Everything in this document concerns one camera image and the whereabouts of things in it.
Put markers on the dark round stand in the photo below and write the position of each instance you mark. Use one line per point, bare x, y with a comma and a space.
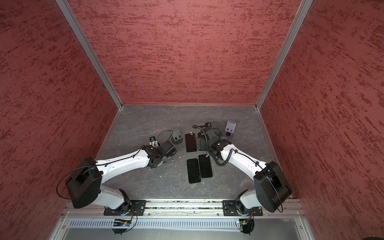
177, 137

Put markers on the black phone tall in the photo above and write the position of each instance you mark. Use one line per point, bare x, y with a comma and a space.
190, 140

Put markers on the white slotted cable duct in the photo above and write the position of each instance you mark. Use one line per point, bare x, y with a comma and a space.
168, 224

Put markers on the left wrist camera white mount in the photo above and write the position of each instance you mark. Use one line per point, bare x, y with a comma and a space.
154, 142

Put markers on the left aluminium corner post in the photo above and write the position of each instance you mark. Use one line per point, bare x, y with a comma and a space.
79, 33

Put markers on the right base wiring connector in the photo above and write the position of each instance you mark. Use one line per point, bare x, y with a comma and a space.
247, 226

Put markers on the left base wiring connector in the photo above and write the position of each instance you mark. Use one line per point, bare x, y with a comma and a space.
121, 223

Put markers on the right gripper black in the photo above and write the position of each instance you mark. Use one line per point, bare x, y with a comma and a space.
201, 141

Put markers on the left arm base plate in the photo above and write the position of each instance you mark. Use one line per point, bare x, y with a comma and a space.
136, 208

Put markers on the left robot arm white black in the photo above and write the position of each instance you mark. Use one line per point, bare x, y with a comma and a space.
85, 184

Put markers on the base wiring connector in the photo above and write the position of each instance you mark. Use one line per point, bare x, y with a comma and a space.
121, 223
247, 226

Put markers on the aluminium corner post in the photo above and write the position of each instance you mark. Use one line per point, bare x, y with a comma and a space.
79, 33
291, 35

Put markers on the aluminium front rail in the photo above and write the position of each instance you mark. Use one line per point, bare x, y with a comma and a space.
211, 208

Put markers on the right aluminium corner post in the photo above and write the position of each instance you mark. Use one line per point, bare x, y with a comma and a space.
291, 35

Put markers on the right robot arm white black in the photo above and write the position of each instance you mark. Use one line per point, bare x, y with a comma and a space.
271, 187

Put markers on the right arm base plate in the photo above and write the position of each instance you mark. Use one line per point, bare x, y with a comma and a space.
231, 208

